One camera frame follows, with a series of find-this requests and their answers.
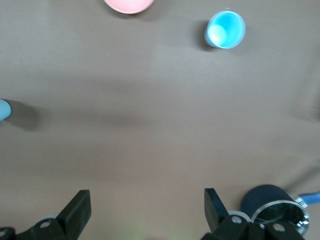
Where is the light blue cup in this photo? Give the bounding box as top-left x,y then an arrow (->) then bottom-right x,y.
204,10 -> 247,50
0,98 -> 13,121

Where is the brown table cloth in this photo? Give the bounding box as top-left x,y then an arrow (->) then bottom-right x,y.
0,0 -> 320,240

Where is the black pot with blue handle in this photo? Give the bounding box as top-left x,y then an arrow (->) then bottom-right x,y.
240,184 -> 320,237

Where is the pink bowl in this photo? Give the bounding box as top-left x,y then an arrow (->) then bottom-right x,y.
102,0 -> 156,15

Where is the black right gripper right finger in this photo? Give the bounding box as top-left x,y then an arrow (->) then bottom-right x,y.
201,187 -> 309,240

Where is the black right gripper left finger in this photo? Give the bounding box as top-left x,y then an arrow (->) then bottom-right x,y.
0,189 -> 92,240

